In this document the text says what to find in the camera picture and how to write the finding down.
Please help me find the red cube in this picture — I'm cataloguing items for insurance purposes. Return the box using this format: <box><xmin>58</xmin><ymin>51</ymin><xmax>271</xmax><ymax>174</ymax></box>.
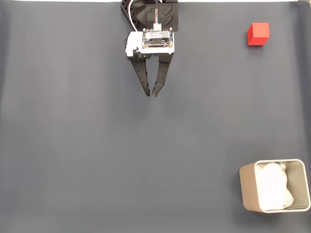
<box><xmin>247</xmin><ymin>22</ymin><xmax>270</xmax><ymax>46</ymax></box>

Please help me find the beige metal box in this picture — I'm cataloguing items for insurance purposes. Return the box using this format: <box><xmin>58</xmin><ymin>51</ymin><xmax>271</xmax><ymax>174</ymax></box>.
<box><xmin>239</xmin><ymin>159</ymin><xmax>311</xmax><ymax>214</ymax></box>

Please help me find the dark grey table mat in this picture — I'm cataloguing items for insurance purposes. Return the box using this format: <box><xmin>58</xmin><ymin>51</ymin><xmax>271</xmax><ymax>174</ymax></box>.
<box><xmin>0</xmin><ymin>1</ymin><xmax>311</xmax><ymax>233</ymax></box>

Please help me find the white crumpled paper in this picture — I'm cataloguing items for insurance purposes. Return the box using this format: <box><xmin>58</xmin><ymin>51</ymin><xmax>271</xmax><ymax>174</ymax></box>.
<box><xmin>257</xmin><ymin>162</ymin><xmax>294</xmax><ymax>211</ymax></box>

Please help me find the white camera module with board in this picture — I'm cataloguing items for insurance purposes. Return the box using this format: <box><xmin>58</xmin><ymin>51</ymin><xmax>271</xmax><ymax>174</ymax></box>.
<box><xmin>124</xmin><ymin>27</ymin><xmax>175</xmax><ymax>58</ymax></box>

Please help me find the white and red servo cable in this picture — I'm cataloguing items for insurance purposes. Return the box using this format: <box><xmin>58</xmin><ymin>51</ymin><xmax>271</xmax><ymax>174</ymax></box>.
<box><xmin>128</xmin><ymin>0</ymin><xmax>140</xmax><ymax>32</ymax></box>

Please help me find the black camera cable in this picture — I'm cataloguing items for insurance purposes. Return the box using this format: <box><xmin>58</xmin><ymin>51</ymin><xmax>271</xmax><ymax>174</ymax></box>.
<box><xmin>153</xmin><ymin>0</ymin><xmax>162</xmax><ymax>31</ymax></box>

